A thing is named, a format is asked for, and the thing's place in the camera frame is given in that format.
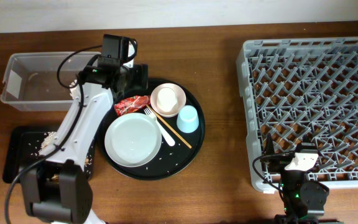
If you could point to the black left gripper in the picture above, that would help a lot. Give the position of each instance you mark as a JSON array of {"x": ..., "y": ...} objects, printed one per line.
[{"x": 141, "y": 76}]

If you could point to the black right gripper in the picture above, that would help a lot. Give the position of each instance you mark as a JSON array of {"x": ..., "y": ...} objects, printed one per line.
[{"x": 279, "y": 161}]

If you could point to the red snack wrapper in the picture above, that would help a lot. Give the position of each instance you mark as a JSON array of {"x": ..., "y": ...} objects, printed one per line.
[{"x": 131, "y": 104}]

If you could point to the white tissue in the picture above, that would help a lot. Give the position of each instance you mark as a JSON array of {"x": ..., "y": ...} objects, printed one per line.
[{"x": 74, "y": 90}]

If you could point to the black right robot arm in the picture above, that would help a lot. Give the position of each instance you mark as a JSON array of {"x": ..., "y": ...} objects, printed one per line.
[{"x": 303, "y": 199}]

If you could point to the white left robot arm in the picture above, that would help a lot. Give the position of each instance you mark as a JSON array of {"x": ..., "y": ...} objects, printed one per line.
[{"x": 54, "y": 187}]

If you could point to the grey dishwasher rack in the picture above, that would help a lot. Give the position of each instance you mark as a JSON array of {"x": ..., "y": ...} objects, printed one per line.
[{"x": 296, "y": 87}]

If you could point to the black rectangular waste tray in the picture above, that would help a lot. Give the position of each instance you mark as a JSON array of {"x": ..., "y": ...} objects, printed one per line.
[{"x": 24, "y": 146}]

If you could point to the pink saucer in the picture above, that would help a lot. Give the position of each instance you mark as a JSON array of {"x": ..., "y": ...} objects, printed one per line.
[{"x": 181, "y": 100}]

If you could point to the white upturned cup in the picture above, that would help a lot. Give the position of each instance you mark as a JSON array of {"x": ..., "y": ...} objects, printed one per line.
[{"x": 166, "y": 99}]

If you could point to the wooden chopstick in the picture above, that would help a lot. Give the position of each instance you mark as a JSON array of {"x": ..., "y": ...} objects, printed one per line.
[{"x": 169, "y": 127}]

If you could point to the grey round plate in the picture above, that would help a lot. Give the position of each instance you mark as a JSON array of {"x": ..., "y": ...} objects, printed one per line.
[{"x": 132, "y": 140}]

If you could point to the clear plastic bin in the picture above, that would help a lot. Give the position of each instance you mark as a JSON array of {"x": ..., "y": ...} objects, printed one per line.
[{"x": 32, "y": 80}]

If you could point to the round black tray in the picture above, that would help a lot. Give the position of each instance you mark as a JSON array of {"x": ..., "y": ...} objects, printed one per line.
[{"x": 169, "y": 160}]

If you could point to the light blue upturned cup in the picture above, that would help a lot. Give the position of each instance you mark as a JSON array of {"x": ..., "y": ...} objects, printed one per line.
[{"x": 187, "y": 121}]

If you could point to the white plastic fork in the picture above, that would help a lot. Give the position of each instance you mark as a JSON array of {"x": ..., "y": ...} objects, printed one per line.
[{"x": 168, "y": 139}]

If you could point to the pile of rice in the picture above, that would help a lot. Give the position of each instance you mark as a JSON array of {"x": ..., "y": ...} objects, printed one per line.
[{"x": 47, "y": 140}]

